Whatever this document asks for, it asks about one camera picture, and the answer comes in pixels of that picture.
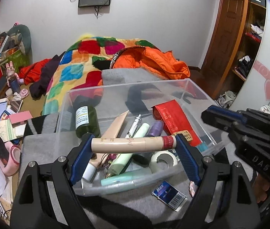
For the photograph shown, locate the teal tape roll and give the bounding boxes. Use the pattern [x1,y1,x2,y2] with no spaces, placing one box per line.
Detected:
[196,142,208,152]

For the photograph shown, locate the blue staples box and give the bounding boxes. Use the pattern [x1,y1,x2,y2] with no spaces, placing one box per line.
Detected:
[152,180,188,212]

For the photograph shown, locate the red foil pouch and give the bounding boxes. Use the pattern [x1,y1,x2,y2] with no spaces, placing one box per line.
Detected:
[152,100,202,147]

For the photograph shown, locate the purple spray bottle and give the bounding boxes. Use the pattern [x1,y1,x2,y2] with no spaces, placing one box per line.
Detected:
[146,120,164,137]

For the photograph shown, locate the white bandage roll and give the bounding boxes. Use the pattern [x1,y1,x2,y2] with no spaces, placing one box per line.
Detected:
[149,150,178,173]

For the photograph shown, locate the pale green tube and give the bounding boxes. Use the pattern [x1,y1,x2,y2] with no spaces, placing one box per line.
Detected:
[107,123,151,176]

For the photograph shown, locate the mint green bottle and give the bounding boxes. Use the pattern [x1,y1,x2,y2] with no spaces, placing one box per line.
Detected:
[100,167,153,187]

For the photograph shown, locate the white pen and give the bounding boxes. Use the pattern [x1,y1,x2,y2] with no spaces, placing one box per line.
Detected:
[125,114,142,138]

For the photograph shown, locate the dark green labelled bottle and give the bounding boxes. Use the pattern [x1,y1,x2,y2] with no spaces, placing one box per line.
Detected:
[75,106,100,138]

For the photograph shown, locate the beige cosmetic tube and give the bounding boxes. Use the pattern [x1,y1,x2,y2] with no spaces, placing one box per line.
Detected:
[82,111,129,182]

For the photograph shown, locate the beige tube red cap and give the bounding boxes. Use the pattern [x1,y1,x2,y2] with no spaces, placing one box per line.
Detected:
[90,135,178,154]

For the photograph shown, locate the pink headphones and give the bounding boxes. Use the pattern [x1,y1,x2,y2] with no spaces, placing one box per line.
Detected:
[0,137,21,177]

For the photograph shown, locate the wooden door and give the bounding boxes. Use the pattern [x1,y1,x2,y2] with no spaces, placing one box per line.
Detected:
[201,0,248,99]

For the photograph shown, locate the orange down jacket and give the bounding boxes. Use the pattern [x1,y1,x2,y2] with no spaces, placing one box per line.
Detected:
[110,46,190,80]

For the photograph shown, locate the pink card box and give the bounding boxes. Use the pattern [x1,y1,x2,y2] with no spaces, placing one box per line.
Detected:
[8,111,33,125]

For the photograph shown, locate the clear plastic storage bin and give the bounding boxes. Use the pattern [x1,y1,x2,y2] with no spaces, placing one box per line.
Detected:
[54,79,229,196]

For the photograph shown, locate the wooden shelf unit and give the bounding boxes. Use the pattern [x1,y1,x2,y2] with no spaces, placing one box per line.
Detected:
[232,0,266,81]

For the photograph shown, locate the pink bunny toy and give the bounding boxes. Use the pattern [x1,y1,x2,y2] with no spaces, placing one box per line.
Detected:
[6,61,24,93]

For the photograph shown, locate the red garment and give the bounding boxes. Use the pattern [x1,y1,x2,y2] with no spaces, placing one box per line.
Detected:
[18,58,51,85]

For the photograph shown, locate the colourful patchwork quilt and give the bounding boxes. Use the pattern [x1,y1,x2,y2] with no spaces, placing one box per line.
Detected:
[42,35,155,115]

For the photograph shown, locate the green cardboard box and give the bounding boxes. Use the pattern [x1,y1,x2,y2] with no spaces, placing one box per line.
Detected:
[0,50,30,73]

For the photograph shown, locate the grey neck pillow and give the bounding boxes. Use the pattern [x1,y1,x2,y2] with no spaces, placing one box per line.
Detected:
[7,24,32,55]

